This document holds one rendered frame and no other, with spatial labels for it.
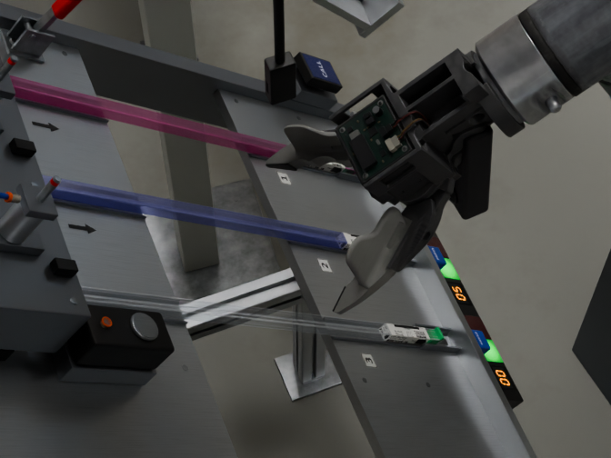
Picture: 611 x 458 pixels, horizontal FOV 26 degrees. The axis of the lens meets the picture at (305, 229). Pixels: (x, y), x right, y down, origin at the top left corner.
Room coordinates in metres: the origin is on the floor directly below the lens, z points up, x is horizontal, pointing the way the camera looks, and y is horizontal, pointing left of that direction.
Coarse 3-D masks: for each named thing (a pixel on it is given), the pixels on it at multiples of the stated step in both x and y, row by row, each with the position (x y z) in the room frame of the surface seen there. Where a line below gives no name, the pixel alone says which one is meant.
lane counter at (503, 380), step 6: (492, 366) 0.61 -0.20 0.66; (498, 366) 0.62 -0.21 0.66; (504, 366) 0.62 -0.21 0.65; (498, 372) 0.61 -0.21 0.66; (504, 372) 0.61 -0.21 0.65; (498, 378) 0.60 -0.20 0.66; (504, 378) 0.60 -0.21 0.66; (510, 378) 0.61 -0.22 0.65; (504, 384) 0.59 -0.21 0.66; (510, 384) 0.60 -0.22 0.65; (516, 390) 0.59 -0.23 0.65
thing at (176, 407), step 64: (64, 64) 0.76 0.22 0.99; (64, 128) 0.67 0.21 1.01; (128, 256) 0.55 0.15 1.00; (0, 384) 0.38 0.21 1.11; (64, 384) 0.40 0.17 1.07; (192, 384) 0.44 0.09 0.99; (0, 448) 0.33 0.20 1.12; (64, 448) 0.35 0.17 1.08; (128, 448) 0.36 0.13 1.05; (192, 448) 0.38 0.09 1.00
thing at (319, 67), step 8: (304, 56) 0.91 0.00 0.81; (312, 56) 0.92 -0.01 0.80; (312, 64) 0.91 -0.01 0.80; (320, 64) 0.92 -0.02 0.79; (328, 64) 0.93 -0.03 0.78; (312, 72) 0.89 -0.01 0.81; (320, 72) 0.90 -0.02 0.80; (328, 72) 0.91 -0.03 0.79; (328, 80) 0.90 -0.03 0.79; (336, 80) 0.90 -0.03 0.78
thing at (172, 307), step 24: (96, 288) 0.50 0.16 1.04; (168, 312) 0.50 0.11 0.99; (192, 312) 0.51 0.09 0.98; (216, 312) 0.52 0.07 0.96; (240, 312) 0.53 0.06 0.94; (264, 312) 0.54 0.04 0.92; (288, 312) 0.55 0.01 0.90; (360, 336) 0.57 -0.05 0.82; (384, 336) 0.58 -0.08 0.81; (432, 336) 0.60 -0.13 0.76
